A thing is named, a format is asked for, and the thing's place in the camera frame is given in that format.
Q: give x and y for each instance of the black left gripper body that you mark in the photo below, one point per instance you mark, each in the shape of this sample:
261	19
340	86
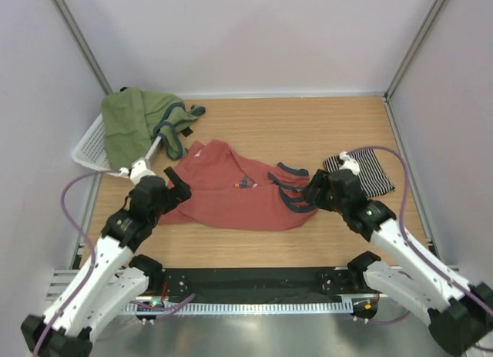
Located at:
162	209

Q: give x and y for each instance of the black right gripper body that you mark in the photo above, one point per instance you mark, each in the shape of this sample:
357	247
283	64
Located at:
324	197

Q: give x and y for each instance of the black white striped tank top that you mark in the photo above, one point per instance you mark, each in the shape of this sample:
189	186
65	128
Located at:
374	181

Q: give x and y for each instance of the salmon red tank top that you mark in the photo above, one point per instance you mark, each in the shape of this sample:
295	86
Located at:
234	192

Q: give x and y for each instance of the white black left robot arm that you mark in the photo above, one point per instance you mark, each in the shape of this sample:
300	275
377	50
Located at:
114	274

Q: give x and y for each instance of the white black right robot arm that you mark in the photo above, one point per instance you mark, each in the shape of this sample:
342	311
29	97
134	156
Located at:
457	313

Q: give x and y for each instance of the green tank top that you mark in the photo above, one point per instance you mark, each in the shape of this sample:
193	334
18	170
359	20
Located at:
134	118

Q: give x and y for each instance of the white plastic basket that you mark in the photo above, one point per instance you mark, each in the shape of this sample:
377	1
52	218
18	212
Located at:
96	149

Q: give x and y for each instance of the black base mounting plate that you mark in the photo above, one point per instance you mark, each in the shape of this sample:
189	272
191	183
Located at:
258	285

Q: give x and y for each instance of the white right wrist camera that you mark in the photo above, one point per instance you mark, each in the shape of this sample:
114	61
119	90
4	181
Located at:
347	162

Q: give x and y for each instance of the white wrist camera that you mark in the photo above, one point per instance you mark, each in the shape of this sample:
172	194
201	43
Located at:
139	169
347	162

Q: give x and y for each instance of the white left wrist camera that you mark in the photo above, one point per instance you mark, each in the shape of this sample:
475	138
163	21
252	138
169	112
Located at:
139	169

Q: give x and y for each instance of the slotted grey cable duct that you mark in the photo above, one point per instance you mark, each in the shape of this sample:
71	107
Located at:
196	309

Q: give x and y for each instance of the aluminium frame rail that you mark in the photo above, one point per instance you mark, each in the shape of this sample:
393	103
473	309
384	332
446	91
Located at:
60	281

